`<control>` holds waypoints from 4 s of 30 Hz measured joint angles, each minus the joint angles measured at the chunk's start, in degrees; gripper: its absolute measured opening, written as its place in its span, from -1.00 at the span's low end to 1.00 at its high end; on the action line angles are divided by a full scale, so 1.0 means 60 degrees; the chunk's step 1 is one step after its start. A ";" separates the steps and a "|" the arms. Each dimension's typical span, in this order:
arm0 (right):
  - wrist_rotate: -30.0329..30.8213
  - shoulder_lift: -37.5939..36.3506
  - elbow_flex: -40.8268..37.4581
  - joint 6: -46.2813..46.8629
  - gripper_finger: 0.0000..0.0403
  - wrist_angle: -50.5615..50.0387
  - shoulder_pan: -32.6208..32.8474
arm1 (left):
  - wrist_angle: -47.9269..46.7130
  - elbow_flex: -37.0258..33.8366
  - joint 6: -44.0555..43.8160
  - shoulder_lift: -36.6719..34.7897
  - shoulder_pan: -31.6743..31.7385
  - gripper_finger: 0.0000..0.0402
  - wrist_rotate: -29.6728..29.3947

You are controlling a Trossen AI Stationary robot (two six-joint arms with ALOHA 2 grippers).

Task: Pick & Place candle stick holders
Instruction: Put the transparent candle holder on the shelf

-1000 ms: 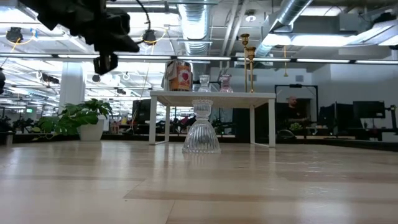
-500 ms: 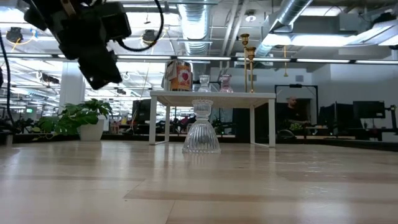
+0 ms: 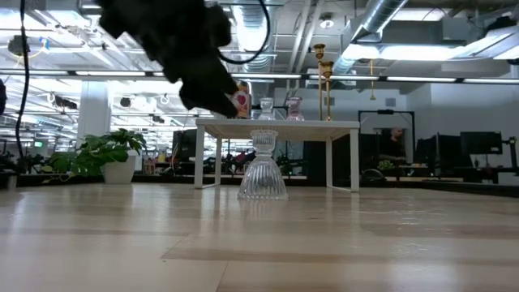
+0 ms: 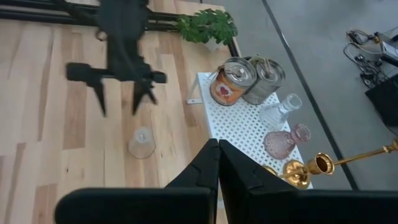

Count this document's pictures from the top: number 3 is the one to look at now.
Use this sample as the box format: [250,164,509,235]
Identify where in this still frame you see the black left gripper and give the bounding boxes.
[97,0,240,118]

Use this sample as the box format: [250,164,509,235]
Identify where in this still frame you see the scented candle tin orange label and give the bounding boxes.
[230,79,253,120]

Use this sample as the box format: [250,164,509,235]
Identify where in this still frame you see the clear ribbed glass candle holder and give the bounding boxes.
[258,97,276,122]
[237,129,290,201]

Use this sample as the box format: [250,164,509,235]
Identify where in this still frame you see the pink ribbed glass candle holder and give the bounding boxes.
[285,96,307,122]

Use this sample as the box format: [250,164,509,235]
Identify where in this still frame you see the dark computer monitor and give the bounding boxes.
[172,128,199,163]

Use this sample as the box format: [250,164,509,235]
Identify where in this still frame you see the white metal shelf riser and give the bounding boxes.
[194,118,362,193]

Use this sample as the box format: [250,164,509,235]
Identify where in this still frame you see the long ceiling light strip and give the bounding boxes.
[0,69,519,84]

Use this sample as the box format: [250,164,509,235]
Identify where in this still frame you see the white building column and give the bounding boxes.
[76,79,113,141]

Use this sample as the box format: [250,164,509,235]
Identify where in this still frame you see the white plant pot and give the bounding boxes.
[101,149,138,185]

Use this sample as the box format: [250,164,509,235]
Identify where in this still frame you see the green leafy potted plant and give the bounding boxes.
[40,128,148,183]

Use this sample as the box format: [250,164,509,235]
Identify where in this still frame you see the gold hanging pendant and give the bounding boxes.
[368,59,377,101]

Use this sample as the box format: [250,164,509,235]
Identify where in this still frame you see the small green desk plant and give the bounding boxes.
[376,159,397,174]

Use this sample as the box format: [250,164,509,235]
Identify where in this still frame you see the person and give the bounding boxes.
[380,127,407,164]

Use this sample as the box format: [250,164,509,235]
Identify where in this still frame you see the rectangular ceiling light panel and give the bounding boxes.
[344,43,464,62]

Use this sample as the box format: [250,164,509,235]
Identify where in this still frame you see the grey bin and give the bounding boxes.
[0,170,19,190]

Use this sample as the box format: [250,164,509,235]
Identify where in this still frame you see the black computer monitor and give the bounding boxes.
[460,131,504,156]
[416,135,460,166]

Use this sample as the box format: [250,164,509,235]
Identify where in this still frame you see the silver ribbed ventilation duct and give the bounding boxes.
[233,0,277,119]
[324,0,409,78]

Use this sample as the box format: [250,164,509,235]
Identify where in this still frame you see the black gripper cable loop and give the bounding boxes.
[217,0,272,66]

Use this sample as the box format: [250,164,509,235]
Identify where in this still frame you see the black metal station frame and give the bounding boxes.
[358,109,417,174]

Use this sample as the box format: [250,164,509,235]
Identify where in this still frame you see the black hanging arm cable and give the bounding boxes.
[15,0,32,160]

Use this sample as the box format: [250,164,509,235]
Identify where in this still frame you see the black ceiling device yellow cable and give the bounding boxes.
[6,34,50,58]

